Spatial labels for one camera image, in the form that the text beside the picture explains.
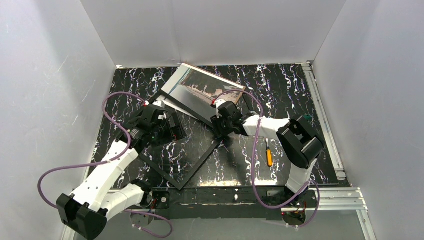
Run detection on black picture frame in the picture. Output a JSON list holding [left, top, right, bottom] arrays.
[[137, 96, 219, 190]]

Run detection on photo with backing board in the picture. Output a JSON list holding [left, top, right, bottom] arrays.
[[161, 63, 246, 127]]

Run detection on orange handled screwdriver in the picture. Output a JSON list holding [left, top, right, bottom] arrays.
[[265, 138, 274, 168]]

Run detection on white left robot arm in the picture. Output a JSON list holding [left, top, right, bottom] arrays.
[[56, 101, 186, 240]]

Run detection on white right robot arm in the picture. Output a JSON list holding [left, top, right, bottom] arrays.
[[211, 99, 326, 196]]

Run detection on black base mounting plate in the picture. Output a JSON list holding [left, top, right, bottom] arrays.
[[152, 186, 317, 221]]

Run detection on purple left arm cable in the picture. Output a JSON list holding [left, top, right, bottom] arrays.
[[37, 92, 174, 239]]

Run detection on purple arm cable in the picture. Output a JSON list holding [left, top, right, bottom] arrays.
[[37, 92, 174, 239], [213, 89, 321, 229]]

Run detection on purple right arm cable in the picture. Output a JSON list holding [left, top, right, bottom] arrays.
[[213, 89, 321, 229]]

